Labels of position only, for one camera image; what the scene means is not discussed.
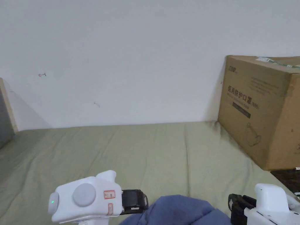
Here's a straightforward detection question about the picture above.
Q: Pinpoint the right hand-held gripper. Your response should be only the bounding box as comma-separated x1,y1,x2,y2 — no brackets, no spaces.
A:
228,183,300,225

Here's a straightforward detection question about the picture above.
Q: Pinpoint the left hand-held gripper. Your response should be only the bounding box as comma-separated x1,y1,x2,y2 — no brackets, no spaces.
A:
48,170,149,225

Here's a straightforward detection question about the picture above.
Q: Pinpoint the blue garment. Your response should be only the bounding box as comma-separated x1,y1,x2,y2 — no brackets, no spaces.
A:
119,194,231,225

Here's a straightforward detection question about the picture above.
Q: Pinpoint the dark patterned cloth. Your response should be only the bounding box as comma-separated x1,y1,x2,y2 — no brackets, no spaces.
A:
270,168,300,195

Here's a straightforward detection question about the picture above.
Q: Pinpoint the bed with pale green sheet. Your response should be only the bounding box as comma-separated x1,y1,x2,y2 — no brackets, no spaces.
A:
0,120,300,225

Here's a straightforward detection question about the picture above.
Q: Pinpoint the brown cardboard carton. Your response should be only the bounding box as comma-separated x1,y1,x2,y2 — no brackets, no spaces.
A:
218,55,300,171

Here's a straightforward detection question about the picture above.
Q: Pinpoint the grey board with wooden frame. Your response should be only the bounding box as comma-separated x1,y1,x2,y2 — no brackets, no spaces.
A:
0,78,18,150

